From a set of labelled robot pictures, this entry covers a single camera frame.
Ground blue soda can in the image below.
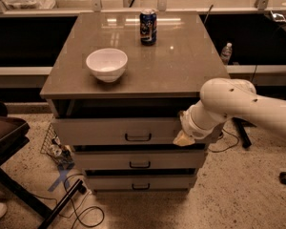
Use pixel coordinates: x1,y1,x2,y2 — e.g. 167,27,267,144
140,9,156,46

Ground wire mesh basket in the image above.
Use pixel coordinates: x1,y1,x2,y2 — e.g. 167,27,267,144
40,124,73,165

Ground white ceramic bowl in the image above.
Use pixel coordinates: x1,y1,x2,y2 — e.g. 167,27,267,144
86,48,128,83

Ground grey drawer cabinet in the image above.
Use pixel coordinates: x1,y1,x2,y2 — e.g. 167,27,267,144
41,11,228,178

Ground clear plastic water bottle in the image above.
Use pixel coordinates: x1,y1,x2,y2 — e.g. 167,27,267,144
220,43,233,65

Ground grey top drawer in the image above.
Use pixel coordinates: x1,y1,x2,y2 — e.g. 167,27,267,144
51,117,181,146

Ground grey bottom drawer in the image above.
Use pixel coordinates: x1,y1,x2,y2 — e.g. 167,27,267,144
85,175,196,191

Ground grey middle drawer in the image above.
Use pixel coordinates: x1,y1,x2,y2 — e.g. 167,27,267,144
72,150,206,170

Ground black metal leg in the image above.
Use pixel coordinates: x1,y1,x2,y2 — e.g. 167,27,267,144
234,118,252,149

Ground black chair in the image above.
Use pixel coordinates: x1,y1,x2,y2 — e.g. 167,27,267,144
0,101,83,229

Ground black cable right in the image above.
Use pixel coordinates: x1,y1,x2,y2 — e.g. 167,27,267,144
208,127,240,154

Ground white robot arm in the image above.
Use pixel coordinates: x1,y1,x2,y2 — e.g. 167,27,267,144
174,78,286,146

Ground grey drawer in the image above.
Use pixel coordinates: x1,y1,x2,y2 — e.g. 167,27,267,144
72,150,206,170
85,175,196,191
51,117,181,146

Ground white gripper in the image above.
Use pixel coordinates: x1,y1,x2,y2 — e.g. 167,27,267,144
173,106,214,147

